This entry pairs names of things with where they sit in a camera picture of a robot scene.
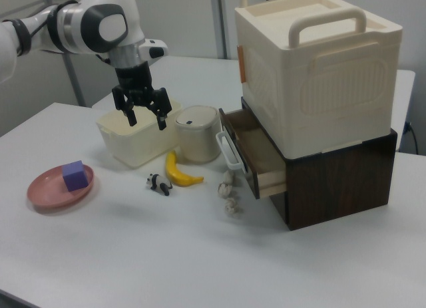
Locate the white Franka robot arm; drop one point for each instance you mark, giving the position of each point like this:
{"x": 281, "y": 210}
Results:
{"x": 73, "y": 32}

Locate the small panda toy figure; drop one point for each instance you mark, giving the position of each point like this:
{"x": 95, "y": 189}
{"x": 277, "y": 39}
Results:
{"x": 158, "y": 182}

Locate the yellow banana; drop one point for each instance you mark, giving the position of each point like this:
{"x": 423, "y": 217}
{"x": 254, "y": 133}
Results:
{"x": 176, "y": 175}

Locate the cream round lidded bin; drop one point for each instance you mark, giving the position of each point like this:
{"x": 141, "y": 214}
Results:
{"x": 196, "y": 138}

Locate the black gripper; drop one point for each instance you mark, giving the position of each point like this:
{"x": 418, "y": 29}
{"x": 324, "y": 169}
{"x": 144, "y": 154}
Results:
{"x": 134, "y": 80}

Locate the open cream plastic container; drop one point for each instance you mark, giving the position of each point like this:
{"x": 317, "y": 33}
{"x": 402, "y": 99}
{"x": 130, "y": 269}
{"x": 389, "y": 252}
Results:
{"x": 133, "y": 141}

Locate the dark wooden drawer cabinet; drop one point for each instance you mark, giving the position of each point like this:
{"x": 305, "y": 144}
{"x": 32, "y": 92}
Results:
{"x": 336, "y": 188}

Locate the cream plastic storage box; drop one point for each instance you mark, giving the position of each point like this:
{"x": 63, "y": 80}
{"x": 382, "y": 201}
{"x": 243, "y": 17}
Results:
{"x": 316, "y": 88}

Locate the pink plate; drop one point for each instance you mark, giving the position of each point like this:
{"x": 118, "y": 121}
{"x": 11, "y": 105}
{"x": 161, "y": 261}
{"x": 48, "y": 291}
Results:
{"x": 50, "y": 191}

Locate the crumpled paper ball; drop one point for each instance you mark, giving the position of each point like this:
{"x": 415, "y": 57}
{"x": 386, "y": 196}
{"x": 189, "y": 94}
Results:
{"x": 228, "y": 177}
{"x": 232, "y": 208}
{"x": 225, "y": 190}

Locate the purple cube block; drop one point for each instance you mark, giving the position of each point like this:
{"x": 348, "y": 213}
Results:
{"x": 76, "y": 176}

